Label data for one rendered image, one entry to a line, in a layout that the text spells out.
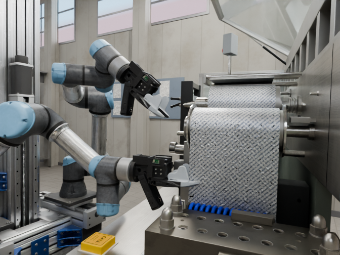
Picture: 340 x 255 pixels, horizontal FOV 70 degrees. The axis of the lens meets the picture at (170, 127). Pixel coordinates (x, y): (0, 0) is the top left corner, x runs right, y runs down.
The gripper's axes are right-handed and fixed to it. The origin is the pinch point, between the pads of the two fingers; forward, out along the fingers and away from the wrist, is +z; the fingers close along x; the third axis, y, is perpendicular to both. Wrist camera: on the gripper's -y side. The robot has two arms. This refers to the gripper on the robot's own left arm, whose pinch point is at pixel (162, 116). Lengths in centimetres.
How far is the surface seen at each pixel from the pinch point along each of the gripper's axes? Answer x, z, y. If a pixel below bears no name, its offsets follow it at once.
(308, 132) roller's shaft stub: -0.4, 34.0, 24.3
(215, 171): -5.2, 23.8, 0.3
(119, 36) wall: 373, -303, -35
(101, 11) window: 380, -379, -20
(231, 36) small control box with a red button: 52, -15, 41
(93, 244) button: -18.0, 13.6, -35.5
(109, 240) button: -14.2, 15.6, -33.8
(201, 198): -5.2, 26.1, -8.1
